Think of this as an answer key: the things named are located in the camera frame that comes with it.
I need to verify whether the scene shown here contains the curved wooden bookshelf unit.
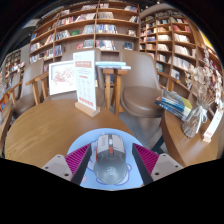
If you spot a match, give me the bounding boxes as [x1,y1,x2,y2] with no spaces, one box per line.
[138,9,221,98]

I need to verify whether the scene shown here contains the grey computer mouse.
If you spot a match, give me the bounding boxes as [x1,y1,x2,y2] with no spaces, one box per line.
[93,133,129,185]

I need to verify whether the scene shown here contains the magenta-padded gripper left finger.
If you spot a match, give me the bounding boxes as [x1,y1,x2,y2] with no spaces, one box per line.
[41,143,93,186]

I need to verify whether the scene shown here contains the small distant bookshelf unit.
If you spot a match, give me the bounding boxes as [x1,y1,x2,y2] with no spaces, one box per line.
[1,49,27,84]

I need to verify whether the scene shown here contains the dried flower bouquet with ribbon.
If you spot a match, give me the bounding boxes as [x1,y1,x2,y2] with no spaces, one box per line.
[181,46,224,139]

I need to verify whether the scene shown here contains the white sign on wooden base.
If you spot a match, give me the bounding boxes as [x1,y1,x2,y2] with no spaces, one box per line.
[72,49,101,118]

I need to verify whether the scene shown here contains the small white card sign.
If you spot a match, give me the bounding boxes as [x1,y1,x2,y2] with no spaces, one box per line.
[201,108,224,144]

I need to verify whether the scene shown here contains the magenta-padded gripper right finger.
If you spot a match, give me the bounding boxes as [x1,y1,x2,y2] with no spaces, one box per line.
[131,143,184,186]

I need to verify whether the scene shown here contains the white framed floral picture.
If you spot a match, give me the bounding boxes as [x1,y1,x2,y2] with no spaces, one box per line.
[48,60,78,97]

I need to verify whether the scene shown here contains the stack of colourful books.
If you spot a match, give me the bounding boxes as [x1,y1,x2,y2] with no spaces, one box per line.
[154,89,194,122]

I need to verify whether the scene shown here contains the round wooden side table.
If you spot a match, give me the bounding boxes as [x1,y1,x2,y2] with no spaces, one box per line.
[0,99,14,158]
[160,99,224,168]

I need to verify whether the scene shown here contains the round light blue mouse pad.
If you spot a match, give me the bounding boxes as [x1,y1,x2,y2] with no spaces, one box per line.
[66,127,148,192]

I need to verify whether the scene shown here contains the light blue books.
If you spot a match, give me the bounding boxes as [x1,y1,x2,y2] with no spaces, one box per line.
[94,60,133,71]

